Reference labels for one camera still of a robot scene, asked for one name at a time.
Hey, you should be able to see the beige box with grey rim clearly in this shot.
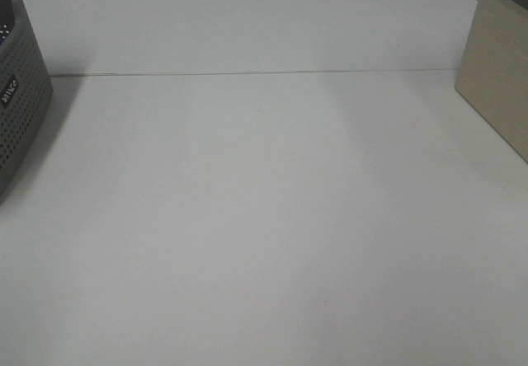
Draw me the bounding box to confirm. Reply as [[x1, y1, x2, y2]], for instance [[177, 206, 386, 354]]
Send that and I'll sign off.
[[455, 0, 527, 160]]

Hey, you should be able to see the grey perforated plastic basket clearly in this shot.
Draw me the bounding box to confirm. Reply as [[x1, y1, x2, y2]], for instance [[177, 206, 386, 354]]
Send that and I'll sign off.
[[1, 0, 54, 193]]

